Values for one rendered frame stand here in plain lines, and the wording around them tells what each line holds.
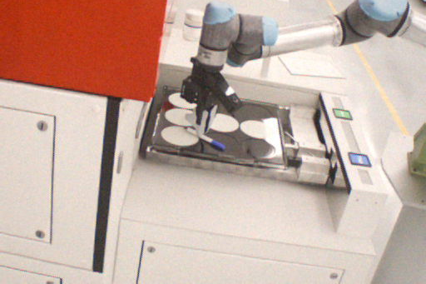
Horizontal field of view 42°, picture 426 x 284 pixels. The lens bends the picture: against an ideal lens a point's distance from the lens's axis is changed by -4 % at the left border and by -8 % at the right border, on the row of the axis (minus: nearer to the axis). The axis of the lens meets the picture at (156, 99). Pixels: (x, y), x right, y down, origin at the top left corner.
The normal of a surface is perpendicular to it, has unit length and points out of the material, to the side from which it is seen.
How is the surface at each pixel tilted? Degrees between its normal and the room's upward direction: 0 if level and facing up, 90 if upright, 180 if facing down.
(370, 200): 90
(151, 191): 0
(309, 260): 90
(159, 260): 90
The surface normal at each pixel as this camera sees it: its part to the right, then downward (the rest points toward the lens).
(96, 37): -0.11, 0.43
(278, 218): 0.13, -0.89
